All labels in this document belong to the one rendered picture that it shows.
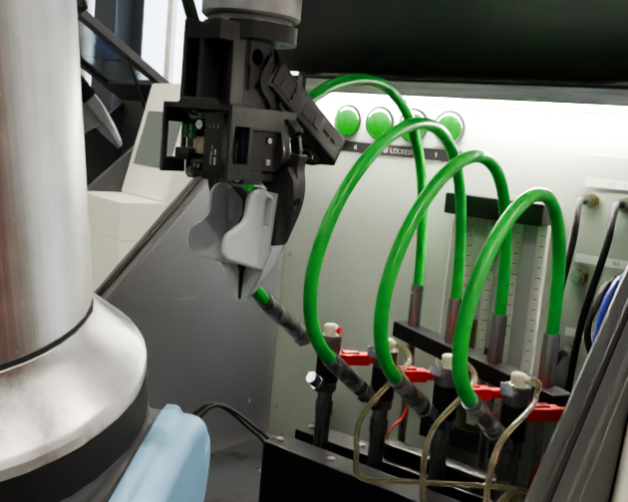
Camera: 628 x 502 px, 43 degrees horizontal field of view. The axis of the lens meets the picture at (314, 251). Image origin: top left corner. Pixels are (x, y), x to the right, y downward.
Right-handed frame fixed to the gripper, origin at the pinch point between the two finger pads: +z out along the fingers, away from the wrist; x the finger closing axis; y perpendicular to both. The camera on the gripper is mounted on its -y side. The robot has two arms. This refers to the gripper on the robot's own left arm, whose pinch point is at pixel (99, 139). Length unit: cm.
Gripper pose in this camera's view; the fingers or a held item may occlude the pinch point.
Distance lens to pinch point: 85.3
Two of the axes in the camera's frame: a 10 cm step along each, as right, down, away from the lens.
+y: -5.1, 7.1, -4.9
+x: 6.5, -0.6, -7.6
